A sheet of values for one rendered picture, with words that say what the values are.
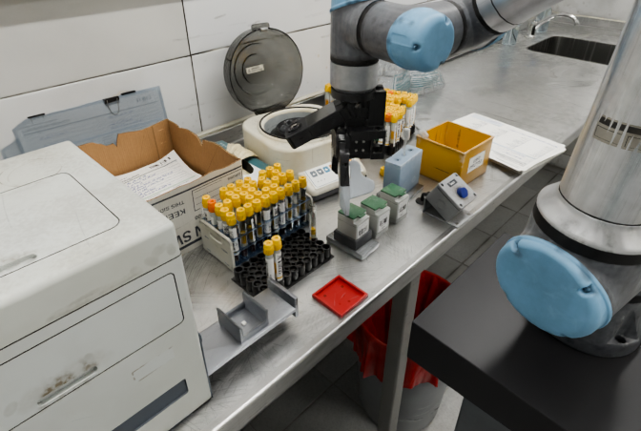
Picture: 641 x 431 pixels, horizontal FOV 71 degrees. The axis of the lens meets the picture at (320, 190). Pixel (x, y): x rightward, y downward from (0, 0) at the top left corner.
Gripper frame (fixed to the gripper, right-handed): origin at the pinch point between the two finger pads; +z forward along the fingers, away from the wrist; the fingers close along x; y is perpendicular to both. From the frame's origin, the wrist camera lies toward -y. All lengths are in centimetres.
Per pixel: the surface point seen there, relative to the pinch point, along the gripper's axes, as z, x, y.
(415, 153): 2.3, 18.6, 19.8
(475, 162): 6.9, 21.6, 35.6
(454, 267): 100, 87, 68
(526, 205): 99, 134, 127
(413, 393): 75, 8, 25
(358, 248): 10.8, -2.7, 3.8
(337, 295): 12.2, -13.1, -1.4
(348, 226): 6.6, -1.2, 2.1
